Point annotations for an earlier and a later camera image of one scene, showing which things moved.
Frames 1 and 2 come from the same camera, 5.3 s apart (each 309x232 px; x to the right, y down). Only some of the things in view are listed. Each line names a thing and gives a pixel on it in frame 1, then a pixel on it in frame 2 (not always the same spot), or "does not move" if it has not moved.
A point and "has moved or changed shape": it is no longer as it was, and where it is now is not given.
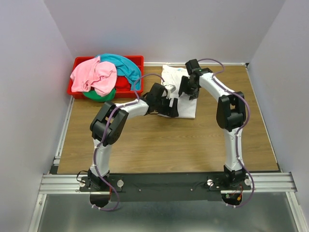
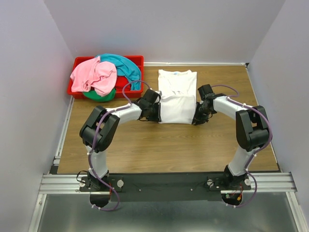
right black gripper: x=189 y=88 -> x=197 y=113
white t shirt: x=173 y=75 has moved or changed shape
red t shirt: x=122 y=84 does not move
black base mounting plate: x=156 y=187 does not move
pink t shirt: x=100 y=76 does not move
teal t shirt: x=124 y=68 does not move
